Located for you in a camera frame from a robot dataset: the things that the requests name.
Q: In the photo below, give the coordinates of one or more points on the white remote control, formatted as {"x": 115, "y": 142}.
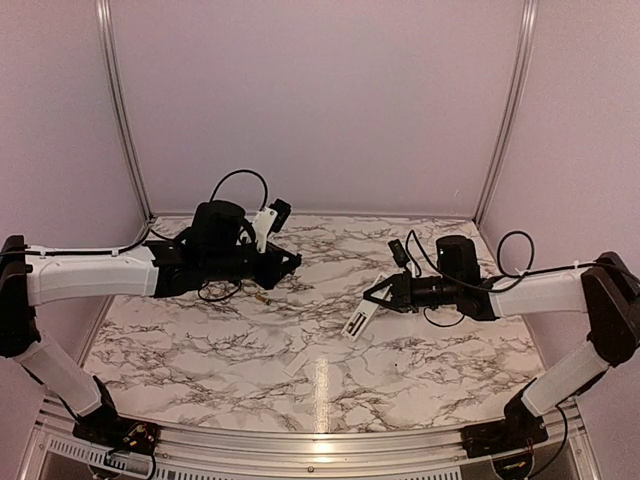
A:
{"x": 363, "y": 314}

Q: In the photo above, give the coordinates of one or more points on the gold black battery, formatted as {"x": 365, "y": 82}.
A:
{"x": 263, "y": 299}

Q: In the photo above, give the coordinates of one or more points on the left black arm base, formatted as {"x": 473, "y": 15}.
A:
{"x": 119, "y": 433}

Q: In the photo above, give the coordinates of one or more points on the front aluminium rail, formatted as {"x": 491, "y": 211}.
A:
{"x": 190, "y": 452}

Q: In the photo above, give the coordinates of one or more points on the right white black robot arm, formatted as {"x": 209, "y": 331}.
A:
{"x": 605, "y": 290}

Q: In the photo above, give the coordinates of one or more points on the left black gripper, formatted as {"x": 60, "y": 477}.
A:
{"x": 276, "y": 270}

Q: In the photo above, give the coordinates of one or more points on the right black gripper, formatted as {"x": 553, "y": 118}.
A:
{"x": 402, "y": 292}

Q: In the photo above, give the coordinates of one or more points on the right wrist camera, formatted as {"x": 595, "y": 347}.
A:
{"x": 399, "y": 253}

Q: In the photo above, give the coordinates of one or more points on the aluminium frame post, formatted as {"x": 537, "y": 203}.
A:
{"x": 115, "y": 85}
{"x": 521, "y": 65}

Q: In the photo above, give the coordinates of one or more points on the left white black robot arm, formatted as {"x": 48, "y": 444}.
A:
{"x": 220, "y": 245}

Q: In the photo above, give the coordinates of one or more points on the left aluminium frame post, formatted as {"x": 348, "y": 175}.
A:
{"x": 115, "y": 85}

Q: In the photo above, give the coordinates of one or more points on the right aluminium frame post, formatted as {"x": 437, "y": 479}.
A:
{"x": 521, "y": 65}

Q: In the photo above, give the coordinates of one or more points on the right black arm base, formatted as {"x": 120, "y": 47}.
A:
{"x": 518, "y": 429}

